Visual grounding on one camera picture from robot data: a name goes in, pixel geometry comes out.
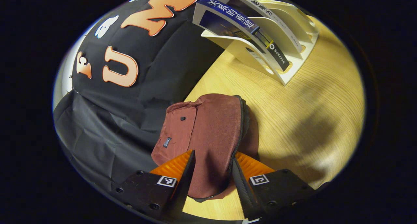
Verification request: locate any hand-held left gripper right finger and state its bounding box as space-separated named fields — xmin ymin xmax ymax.
xmin=231 ymin=152 xmax=329 ymax=222

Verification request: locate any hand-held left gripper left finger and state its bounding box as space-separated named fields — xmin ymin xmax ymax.
xmin=112 ymin=150 xmax=196 ymax=221

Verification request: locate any maroon schoolbag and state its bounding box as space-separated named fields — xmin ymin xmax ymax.
xmin=151 ymin=94 xmax=259 ymax=202

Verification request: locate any white bookshelf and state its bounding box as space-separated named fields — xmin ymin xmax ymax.
xmin=201 ymin=0 xmax=320 ymax=86

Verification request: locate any blue cover book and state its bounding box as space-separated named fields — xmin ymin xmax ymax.
xmin=192 ymin=0 xmax=290 ymax=72

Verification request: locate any white cover book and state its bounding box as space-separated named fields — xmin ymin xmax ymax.
xmin=218 ymin=0 xmax=303 ymax=53

